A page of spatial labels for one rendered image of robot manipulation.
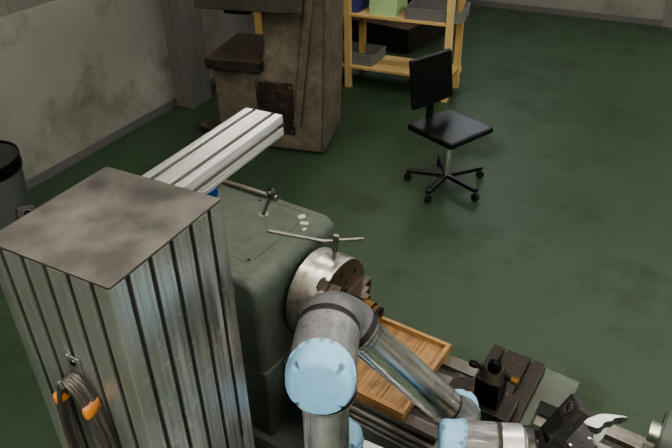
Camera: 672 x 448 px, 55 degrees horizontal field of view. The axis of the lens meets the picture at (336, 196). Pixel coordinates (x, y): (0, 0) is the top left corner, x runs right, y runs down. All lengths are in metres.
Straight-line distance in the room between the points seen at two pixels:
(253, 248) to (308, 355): 1.20
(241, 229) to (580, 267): 2.61
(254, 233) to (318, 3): 2.92
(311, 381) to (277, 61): 4.29
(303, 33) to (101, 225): 4.12
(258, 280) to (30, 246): 1.19
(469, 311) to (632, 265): 1.18
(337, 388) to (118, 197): 0.47
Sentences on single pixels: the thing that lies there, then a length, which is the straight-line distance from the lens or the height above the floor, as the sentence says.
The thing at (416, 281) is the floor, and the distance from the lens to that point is 4.07.
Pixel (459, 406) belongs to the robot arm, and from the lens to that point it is 1.39.
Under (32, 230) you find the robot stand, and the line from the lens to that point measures 1.06.
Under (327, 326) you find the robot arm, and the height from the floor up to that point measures 1.81.
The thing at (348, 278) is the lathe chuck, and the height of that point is 1.15.
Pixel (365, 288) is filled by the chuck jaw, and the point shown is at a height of 1.10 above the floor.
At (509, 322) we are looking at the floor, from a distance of 3.87.
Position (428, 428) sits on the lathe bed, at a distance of 2.19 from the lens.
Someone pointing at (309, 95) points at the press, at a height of 0.54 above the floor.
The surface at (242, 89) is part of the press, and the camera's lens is 5.45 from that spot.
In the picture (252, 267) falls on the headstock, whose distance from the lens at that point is 2.16.
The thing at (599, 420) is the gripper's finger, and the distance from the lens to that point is 1.35.
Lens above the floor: 2.57
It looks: 32 degrees down
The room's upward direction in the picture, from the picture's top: 1 degrees counter-clockwise
